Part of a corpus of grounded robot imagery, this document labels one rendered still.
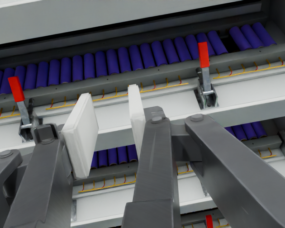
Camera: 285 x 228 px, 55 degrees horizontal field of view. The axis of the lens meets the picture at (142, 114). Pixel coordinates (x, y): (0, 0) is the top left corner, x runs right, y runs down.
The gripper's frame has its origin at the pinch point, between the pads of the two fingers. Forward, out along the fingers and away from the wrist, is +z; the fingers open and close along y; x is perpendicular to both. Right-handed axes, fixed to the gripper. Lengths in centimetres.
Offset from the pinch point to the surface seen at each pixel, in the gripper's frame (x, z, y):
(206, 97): -7.1, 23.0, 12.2
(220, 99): -7.8, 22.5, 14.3
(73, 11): 7.9, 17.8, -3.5
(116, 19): 6.1, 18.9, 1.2
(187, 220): -39, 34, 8
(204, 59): -1.2, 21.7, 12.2
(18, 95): -1.4, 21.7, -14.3
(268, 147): -22.1, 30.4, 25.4
